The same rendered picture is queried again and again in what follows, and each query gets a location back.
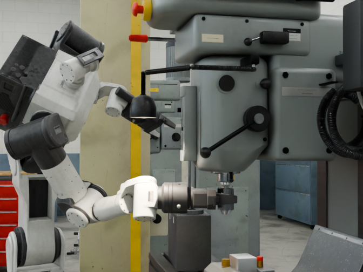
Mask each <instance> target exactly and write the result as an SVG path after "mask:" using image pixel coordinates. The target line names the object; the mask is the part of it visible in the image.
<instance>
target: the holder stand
mask: <svg viewBox="0 0 363 272"><path fill-rule="evenodd" d="M169 259H170V261H171V263H172V265H173V266H174V268H175V270H176V271H204V269H205V268H206V267H207V266H208V265H209V264H210V263H211V215H210V214H208V213H207V212H205V211H204V209H202V208H194V209H191V207H190V208H189V209H187V214H180V216H178V215H177V214H174V213H169Z"/></svg>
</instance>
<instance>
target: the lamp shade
mask: <svg viewBox="0 0 363 272"><path fill-rule="evenodd" d="M156 117H157V107H156V104H155V102H154V99H153V98H151V97H150V96H147V95H146V94H140V95H139V96H136V97H135V98H133V100H132V103H131V106H130V118H156Z"/></svg>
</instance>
